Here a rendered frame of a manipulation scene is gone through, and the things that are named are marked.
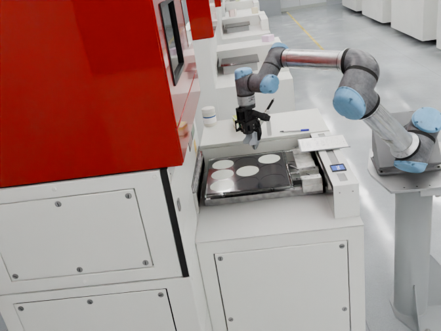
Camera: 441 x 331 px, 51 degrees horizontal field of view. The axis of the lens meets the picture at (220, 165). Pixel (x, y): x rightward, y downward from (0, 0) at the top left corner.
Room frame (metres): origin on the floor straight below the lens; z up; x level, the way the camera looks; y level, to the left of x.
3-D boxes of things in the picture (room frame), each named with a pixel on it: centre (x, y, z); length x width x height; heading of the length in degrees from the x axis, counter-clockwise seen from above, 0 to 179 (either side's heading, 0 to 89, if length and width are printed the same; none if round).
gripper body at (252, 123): (1.88, -0.14, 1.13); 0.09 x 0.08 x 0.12; 127
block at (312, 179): (1.69, -0.36, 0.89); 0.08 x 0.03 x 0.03; 85
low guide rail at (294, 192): (1.72, -0.16, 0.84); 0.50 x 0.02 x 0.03; 85
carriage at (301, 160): (1.84, -0.38, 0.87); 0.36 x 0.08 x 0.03; 175
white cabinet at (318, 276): (1.92, -0.22, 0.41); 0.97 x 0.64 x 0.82; 175
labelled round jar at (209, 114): (2.37, 0.02, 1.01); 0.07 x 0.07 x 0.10
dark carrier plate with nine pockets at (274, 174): (1.85, -0.11, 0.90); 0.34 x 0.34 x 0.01; 85
